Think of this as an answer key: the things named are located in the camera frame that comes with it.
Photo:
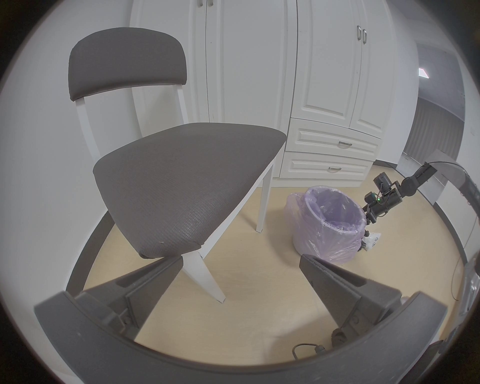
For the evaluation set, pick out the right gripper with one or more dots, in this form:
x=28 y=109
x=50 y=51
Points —
x=388 y=204

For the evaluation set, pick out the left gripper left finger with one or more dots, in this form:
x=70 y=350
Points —
x=150 y=285

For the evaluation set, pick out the white trash bin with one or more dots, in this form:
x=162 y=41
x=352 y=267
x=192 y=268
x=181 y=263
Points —
x=322 y=240

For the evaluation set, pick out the grey padded white chair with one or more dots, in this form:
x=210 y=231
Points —
x=180 y=176

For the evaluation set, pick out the white wardrobe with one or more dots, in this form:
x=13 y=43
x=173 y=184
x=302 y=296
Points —
x=330 y=93

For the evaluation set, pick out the purple plastic bag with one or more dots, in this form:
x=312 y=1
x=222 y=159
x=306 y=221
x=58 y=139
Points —
x=339 y=212

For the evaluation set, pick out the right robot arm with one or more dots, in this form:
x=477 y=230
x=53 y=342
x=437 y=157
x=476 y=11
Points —
x=450 y=170

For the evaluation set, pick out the grey curtain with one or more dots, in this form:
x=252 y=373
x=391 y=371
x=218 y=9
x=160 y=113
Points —
x=435 y=131

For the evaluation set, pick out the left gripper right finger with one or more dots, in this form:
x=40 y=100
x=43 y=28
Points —
x=337 y=290

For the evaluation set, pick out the white paper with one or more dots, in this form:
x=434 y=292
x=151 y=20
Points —
x=373 y=239

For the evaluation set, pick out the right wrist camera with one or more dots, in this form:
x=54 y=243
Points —
x=383 y=182

